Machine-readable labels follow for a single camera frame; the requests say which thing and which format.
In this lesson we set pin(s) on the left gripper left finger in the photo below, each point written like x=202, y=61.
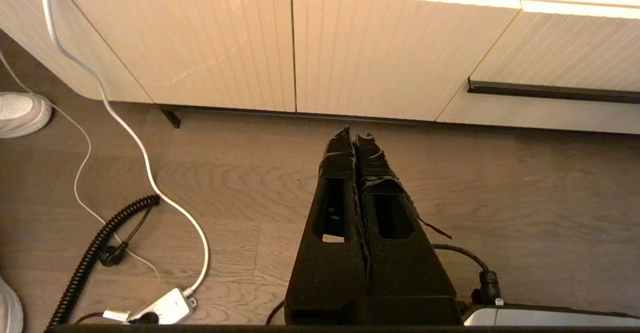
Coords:
x=330, y=273

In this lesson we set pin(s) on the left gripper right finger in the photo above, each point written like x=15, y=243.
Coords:
x=410, y=273

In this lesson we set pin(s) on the white cabinet drawer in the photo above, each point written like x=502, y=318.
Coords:
x=550, y=48

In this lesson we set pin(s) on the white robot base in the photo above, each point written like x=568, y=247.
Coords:
x=550, y=317

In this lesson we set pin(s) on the white low cabinet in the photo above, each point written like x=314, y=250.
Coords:
x=200, y=48

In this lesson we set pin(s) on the white power strip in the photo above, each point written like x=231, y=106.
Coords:
x=167, y=307

